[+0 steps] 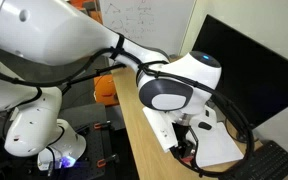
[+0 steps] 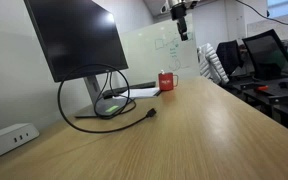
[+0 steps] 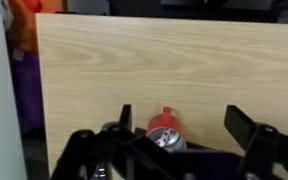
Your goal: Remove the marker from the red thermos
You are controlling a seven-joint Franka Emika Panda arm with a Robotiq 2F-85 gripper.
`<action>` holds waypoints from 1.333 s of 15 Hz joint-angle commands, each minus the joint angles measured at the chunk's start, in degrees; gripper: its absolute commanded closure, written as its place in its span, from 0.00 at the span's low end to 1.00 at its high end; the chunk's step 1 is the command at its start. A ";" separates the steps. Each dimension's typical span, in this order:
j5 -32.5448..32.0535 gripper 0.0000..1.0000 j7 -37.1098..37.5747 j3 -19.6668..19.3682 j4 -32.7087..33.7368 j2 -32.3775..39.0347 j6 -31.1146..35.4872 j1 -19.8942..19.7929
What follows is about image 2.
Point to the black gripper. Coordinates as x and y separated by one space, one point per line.
177 13

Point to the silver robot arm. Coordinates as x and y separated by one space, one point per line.
189 4

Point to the red thermos mug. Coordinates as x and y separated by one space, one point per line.
167 81

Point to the glass whiteboard partition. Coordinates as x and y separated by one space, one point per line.
157 48

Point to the white puffer jacket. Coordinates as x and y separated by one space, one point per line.
210 65

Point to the white paper notebook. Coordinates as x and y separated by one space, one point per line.
138 93

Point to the black mesh office chair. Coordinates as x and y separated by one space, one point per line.
268 55

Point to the black keyboard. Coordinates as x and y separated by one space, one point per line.
110 93

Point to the black computer monitor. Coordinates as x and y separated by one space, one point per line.
78 38

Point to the green sticky note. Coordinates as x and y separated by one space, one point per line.
111 109

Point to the silver monitor stand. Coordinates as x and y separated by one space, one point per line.
99 104

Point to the black side desk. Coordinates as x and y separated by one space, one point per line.
273 102

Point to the white power strip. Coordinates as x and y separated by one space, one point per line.
16 135

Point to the orange handled tool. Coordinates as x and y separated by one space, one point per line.
262 88

